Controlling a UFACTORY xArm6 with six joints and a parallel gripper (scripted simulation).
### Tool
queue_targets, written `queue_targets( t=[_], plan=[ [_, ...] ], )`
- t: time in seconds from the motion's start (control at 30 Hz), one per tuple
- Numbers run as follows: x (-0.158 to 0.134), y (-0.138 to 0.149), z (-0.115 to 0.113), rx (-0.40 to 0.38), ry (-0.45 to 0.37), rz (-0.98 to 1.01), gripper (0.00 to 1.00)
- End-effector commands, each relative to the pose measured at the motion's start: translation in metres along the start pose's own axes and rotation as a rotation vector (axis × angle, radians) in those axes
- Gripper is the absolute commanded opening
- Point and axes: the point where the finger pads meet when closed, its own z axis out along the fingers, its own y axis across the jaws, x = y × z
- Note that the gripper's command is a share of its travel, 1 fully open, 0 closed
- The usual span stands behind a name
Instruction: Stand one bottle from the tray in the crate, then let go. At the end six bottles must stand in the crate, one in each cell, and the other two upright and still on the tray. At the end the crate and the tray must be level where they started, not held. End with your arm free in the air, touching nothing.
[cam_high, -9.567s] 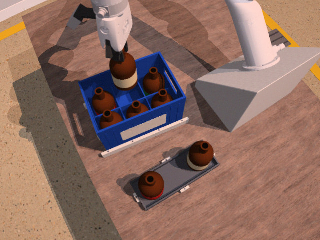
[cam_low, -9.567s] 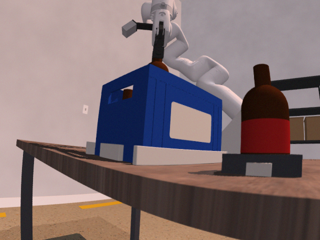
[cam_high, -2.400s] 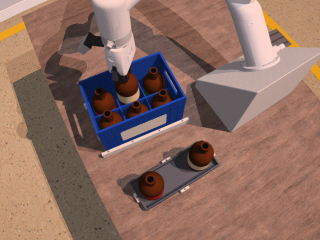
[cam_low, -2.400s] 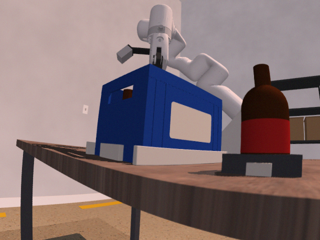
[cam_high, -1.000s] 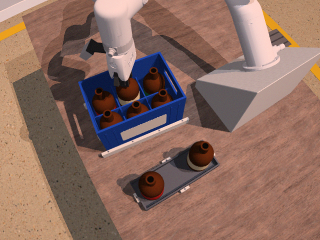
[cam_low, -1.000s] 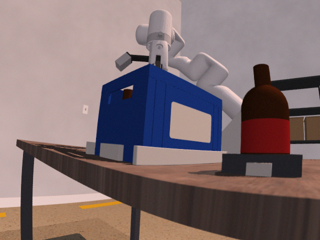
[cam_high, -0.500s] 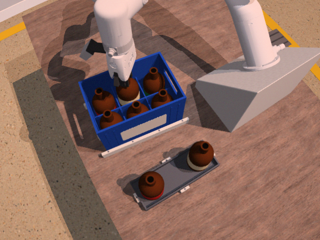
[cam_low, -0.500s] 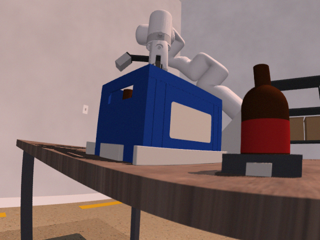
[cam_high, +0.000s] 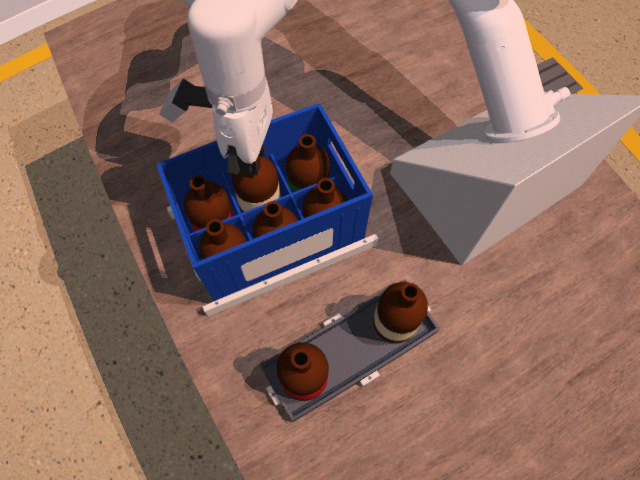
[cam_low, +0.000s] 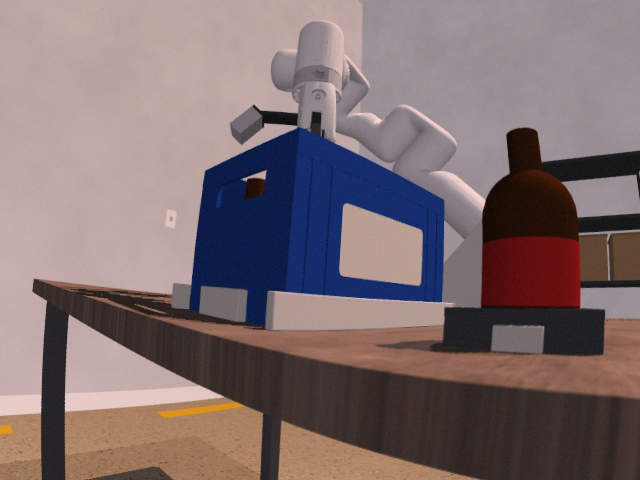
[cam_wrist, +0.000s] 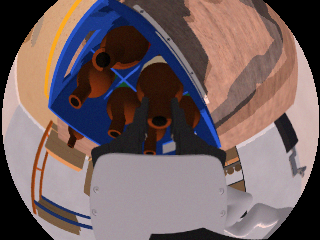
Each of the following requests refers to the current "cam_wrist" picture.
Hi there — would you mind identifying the brown bottle with red label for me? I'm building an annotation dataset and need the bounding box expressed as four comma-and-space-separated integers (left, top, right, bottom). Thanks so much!
67, 126, 85, 149
69, 59, 118, 109

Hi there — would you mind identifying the brown glass bottle with beige label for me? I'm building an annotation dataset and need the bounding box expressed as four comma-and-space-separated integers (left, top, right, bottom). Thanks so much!
136, 54, 184, 129

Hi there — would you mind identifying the blue crate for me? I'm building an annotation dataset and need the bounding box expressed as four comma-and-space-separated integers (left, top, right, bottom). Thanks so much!
48, 0, 221, 148

